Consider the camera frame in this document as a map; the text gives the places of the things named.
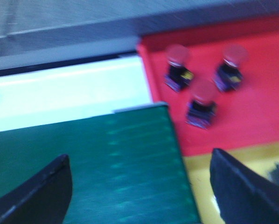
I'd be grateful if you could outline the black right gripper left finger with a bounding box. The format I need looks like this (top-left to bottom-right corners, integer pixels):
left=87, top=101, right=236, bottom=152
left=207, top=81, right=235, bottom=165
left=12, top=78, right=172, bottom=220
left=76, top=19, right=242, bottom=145
left=0, top=154, right=72, bottom=224

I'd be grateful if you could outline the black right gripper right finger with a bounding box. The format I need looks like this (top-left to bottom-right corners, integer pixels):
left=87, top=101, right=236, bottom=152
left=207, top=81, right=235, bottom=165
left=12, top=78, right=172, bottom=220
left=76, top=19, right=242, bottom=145
left=209, top=148, right=279, bottom=224

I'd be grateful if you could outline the red mushroom push button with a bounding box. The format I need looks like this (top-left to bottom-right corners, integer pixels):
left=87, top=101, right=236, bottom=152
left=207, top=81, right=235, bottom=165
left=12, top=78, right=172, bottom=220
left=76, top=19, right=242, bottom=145
left=187, top=79, right=218, bottom=129

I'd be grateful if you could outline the yellow plastic tray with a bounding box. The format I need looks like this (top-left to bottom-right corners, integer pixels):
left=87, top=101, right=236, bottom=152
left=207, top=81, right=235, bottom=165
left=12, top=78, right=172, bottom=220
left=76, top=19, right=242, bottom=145
left=185, top=142, right=279, bottom=224

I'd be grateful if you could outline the green conveyor belt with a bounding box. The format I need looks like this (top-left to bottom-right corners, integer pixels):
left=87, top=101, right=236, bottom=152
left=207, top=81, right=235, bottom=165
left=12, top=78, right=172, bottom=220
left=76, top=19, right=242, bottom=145
left=0, top=104, right=200, bottom=224

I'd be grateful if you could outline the white base panel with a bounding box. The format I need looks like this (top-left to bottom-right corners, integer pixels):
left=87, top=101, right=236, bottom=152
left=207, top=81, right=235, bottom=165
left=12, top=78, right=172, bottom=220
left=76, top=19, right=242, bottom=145
left=0, top=36, right=140, bottom=76

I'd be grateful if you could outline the grey stone slab right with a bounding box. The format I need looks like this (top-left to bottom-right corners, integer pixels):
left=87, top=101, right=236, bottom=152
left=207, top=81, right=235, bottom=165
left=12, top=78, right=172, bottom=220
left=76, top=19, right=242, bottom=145
left=0, top=0, right=279, bottom=57

